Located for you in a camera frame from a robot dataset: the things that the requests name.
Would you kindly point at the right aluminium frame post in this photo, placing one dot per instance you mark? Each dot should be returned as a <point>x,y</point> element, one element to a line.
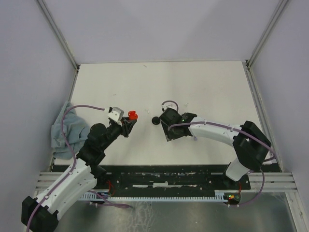
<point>274,19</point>

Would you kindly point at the aluminium frame post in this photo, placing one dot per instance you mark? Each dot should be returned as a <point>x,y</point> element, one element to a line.
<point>57,32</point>
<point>274,19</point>

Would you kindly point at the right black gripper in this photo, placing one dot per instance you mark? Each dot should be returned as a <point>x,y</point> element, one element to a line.
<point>168,135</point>

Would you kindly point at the black earbud charging case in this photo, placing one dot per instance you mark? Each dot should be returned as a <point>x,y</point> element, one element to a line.
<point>156,120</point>

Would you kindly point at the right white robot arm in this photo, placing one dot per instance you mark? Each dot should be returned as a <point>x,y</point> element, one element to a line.
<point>250,144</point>

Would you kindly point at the blue-grey cloth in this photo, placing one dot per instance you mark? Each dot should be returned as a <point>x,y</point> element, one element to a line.
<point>68,133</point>

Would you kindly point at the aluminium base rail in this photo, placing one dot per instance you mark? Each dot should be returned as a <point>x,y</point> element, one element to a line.
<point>274,182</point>

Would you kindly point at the white slotted cable duct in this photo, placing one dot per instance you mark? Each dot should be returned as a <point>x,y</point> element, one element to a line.
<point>168,194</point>

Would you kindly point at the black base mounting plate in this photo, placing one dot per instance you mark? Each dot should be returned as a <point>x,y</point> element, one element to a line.
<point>209,176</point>

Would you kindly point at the red earbud charging case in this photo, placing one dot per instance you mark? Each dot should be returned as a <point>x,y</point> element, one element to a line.
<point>132,115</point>

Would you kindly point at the left aluminium frame post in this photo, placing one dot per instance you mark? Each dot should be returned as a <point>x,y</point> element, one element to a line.
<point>57,32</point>

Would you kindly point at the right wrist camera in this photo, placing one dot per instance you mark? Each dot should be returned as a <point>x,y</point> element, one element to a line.
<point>168,105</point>

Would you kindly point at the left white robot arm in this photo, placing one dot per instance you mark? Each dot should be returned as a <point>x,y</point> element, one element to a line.
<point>43,213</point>

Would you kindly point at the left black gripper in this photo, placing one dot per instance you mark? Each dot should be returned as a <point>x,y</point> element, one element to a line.
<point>127,125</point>

